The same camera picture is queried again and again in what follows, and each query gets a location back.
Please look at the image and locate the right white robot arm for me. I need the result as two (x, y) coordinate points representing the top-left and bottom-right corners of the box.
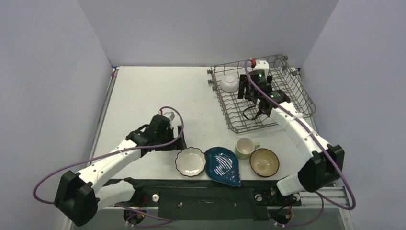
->
(238, 70), (345, 205)

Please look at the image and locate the green mug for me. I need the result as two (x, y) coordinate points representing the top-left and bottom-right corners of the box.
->
(234, 138), (260, 160)

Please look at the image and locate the brown black-rimmed bowl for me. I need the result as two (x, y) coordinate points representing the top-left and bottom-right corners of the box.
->
(249, 148), (280, 178)

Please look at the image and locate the white scalloped black-rimmed dish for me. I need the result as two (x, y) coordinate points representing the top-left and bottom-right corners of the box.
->
(175, 147), (206, 177)

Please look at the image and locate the purple cable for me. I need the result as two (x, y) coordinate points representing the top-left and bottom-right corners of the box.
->
(243, 59), (357, 228)
(33, 106), (185, 205)

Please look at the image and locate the black front mounting rail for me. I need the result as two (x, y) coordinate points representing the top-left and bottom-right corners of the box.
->
(122, 177), (318, 221)

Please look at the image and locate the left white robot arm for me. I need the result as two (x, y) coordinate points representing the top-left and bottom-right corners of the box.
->
(54, 112), (186, 227)

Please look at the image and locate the grey wire dish rack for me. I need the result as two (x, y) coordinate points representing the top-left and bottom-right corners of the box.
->
(207, 54), (316, 134)

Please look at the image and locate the plain white bowl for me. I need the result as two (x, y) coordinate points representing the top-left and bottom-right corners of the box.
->
(220, 75), (239, 92)

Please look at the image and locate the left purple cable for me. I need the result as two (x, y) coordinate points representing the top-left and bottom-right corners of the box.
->
(33, 106), (185, 205)

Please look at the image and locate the blue leaf-shaped plate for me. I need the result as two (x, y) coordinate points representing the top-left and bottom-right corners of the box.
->
(204, 147), (241, 187)

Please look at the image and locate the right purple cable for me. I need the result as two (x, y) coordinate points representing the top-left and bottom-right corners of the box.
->
(243, 59), (357, 228)

